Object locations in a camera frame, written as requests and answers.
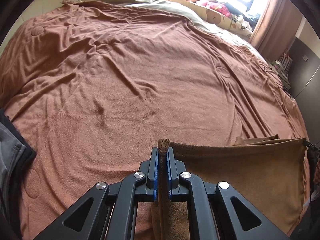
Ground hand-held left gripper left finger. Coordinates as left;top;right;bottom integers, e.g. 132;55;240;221
32;147;160;240

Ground cream bear print pillow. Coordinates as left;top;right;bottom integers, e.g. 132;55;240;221
200;5;253;34

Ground brown towel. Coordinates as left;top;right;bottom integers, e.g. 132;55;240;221
150;134;308;240

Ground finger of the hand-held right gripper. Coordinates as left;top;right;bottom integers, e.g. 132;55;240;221
302;140;320;156

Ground black cables on bed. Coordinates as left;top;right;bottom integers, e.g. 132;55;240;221
262;65;295;100

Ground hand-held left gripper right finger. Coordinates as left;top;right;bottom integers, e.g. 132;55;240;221
167;147;290;240

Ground dark grey wardrobe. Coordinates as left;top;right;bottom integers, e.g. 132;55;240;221
287;36;320;140

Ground brown fleece blanket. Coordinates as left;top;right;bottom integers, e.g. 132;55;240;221
0;0;310;240

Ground pink brown curtain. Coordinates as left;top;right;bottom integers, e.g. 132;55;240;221
250;0;304;55

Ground grey and black clothes pile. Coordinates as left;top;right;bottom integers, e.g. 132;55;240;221
0;107;37;220

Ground pink plush toy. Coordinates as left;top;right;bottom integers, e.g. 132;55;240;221
197;0;230;14

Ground pink striped holder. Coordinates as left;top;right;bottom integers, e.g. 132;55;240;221
279;51;292;70

